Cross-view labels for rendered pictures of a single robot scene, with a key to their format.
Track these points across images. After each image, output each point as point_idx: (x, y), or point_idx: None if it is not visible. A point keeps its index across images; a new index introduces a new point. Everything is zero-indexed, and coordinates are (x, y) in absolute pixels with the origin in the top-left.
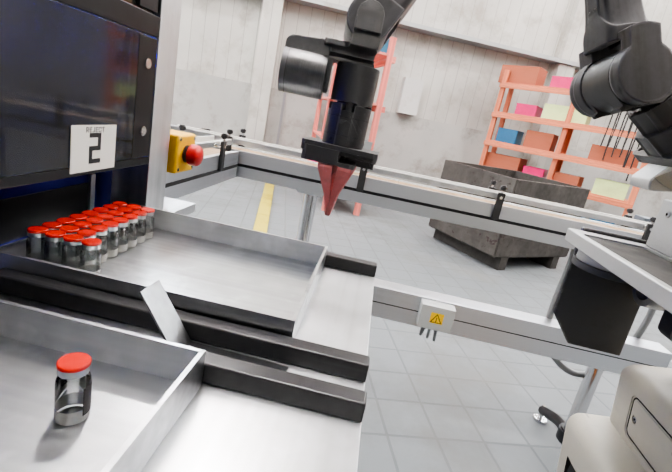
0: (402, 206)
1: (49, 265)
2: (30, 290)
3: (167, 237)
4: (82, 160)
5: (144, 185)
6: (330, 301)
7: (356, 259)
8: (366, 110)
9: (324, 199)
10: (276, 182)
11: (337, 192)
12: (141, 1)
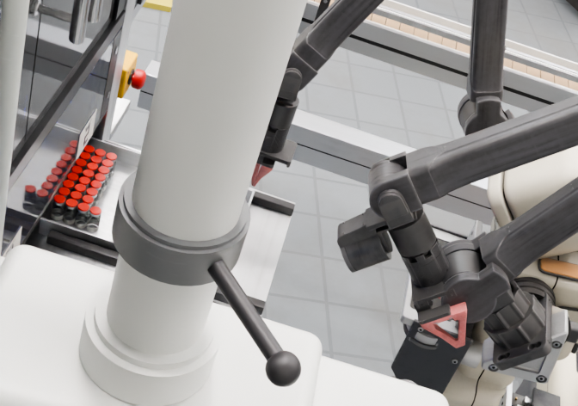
0: (372, 51)
1: (79, 232)
2: (72, 247)
3: (124, 172)
4: (81, 148)
5: (102, 124)
6: (250, 247)
7: (278, 200)
8: (285, 130)
9: (251, 178)
10: None
11: (261, 177)
12: (116, 17)
